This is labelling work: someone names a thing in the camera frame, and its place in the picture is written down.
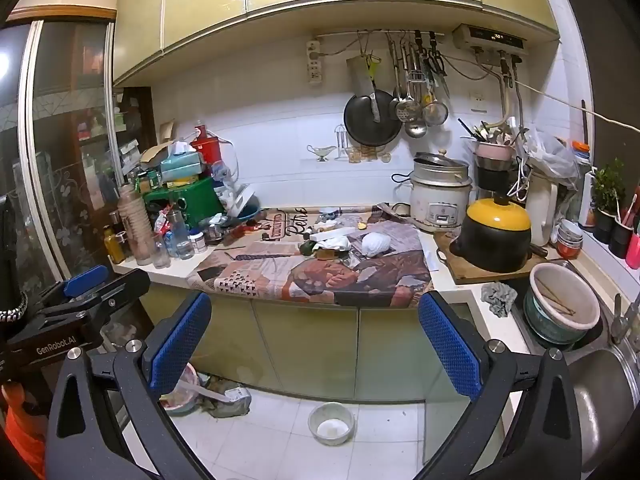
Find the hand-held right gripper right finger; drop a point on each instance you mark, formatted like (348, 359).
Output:
(450, 350)

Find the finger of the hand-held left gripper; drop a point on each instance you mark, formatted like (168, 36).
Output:
(85, 280)
(120, 291)

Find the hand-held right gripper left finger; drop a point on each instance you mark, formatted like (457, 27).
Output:
(180, 345)

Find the white paper ball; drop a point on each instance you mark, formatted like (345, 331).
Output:
(377, 245)

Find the white bowl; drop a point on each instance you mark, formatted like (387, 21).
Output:
(330, 427)

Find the white wrapper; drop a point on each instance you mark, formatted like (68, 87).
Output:
(334, 242)

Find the dark green fruit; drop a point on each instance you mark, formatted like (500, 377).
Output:
(306, 248)

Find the yellow oil bottle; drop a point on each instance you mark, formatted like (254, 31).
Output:
(114, 247)

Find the pink bowl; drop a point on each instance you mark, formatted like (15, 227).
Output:
(177, 402)

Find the stack of brown cups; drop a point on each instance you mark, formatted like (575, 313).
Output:
(135, 225)

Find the grey dish cloth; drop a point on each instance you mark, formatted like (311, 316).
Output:
(497, 300)

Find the crumpled grey packaging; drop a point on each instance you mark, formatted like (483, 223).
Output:
(230, 400)

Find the clear bottle steel cap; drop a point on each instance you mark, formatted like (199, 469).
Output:
(181, 240)

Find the wooden cutting board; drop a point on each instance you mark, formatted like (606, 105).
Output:
(460, 271)

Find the small white jar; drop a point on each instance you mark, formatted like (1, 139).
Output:
(198, 242)

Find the steel perforated cup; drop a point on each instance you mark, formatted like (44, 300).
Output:
(214, 227)

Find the black pot yellow lid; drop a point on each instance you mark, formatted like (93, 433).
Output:
(495, 245)

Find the wooden chopsticks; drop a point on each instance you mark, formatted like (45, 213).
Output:
(555, 300)

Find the glass door cabinet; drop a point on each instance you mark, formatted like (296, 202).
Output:
(70, 160)

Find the green plastic box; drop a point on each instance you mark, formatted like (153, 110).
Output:
(200, 196)

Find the yellow flat box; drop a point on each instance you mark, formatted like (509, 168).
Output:
(180, 180)

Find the lower cabinets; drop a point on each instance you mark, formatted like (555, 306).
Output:
(310, 345)

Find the red figurine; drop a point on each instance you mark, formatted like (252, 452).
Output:
(242, 231)

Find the teal tissue pack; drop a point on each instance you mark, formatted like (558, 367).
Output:
(182, 164)

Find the newspaper print tablecloth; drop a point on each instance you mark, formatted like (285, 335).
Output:
(310, 280)

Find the white rice cooker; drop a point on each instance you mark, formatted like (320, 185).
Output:
(440, 205)

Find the blue basin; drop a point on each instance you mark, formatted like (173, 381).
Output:
(248, 215)

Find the cardboard box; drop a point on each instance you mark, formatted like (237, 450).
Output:
(160, 147)

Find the white rectangular tray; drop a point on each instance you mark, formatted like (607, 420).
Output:
(240, 200)

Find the blue print plastic bag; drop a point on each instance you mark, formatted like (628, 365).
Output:
(225, 175)

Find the stacked bowls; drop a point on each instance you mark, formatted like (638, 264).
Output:
(570, 240)

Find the white jug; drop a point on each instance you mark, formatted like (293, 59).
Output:
(540, 210)

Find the red tin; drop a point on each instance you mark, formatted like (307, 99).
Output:
(207, 149)

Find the steel sink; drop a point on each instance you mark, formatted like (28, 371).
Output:
(610, 410)

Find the steel faucet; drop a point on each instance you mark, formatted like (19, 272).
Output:
(620, 320)

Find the crumpled white tissue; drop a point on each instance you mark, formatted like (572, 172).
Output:
(329, 224)

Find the blue white ceramic cup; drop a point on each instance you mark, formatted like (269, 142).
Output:
(329, 211)

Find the black cup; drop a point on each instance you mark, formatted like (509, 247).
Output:
(620, 240)

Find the pink utensil pot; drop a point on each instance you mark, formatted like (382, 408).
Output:
(492, 150)

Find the clear plastic bag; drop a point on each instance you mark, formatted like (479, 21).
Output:
(550, 155)

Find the steel ladle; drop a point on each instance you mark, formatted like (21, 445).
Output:
(415, 130)

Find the potted green plant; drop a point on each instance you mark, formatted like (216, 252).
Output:
(607, 185)

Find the glass gravy boat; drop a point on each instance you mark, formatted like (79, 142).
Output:
(321, 152)

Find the mesh strainer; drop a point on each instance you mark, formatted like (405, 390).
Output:
(435, 112)

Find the black wok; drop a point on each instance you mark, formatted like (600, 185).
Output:
(362, 122)

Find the steel skimmer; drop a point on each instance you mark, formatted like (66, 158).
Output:
(407, 110)

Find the black kitchen scissors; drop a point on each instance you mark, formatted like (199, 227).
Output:
(437, 62)

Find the steel cleaver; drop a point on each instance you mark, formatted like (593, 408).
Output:
(357, 75)

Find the yellow green peeler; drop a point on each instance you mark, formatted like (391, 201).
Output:
(372, 64)

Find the white power strip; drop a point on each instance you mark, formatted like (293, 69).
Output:
(314, 62)

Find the white water heater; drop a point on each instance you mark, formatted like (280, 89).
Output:
(492, 37)

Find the white wall socket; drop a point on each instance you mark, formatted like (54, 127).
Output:
(478, 102)

